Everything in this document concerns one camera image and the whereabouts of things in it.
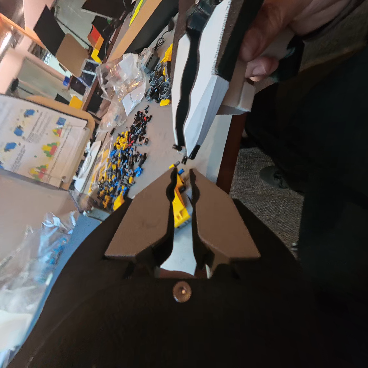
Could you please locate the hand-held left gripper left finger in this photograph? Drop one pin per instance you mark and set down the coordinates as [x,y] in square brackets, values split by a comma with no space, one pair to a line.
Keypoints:
[141,224]

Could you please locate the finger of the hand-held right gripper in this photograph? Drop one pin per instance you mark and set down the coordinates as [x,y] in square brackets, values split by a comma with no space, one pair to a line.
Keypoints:
[207,86]
[179,86]

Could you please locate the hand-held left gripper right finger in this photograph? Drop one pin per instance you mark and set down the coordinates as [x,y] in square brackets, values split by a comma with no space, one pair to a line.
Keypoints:
[224,227]

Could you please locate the yellow curved panel assembly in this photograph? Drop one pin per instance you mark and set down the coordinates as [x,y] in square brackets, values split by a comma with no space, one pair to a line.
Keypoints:
[179,201]

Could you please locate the person's right forearm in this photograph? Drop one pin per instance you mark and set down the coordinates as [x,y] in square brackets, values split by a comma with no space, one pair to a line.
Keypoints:
[353,23]

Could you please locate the person's right hand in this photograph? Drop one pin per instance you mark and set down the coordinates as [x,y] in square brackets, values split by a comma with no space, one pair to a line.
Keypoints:
[267,28]

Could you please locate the dark grey gear wheel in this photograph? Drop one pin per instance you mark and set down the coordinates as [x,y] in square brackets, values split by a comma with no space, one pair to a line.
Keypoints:
[152,77]
[157,68]
[149,93]
[165,86]

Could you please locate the yellow grey toy vehicle chassis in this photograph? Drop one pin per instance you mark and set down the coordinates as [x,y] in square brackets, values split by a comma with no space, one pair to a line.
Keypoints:
[166,57]

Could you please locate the grey motor block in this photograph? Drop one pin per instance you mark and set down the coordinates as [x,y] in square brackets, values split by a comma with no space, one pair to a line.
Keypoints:
[149,60]

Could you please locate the small clear parts bag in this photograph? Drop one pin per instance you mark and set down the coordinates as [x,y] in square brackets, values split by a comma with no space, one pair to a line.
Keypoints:
[126,80]

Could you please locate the pile of small building pieces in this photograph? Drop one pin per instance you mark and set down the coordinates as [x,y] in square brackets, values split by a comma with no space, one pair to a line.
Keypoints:
[123,161]

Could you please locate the yellow printed picture sheet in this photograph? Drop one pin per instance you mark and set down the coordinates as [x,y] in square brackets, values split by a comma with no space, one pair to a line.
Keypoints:
[99,172]

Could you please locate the person's dark shoe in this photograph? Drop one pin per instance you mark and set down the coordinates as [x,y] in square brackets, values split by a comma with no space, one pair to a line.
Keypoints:
[273,176]

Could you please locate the long wood edged table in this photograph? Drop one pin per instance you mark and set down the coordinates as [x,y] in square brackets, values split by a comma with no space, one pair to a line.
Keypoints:
[138,28]

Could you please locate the flat clear plastic bag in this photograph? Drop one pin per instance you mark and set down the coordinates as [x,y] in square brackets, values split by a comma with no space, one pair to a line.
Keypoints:
[110,118]

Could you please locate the white stand base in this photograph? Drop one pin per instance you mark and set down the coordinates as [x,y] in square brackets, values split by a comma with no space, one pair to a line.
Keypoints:
[92,155]

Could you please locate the yellow paper note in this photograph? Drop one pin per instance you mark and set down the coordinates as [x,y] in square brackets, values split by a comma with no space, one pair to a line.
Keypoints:
[136,8]

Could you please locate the clear plastic bags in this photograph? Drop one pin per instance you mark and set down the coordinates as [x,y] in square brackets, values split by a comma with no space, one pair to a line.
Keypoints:
[34,258]

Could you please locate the person's black trousers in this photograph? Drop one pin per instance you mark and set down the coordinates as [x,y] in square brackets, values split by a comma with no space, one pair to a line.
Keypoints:
[316,129]

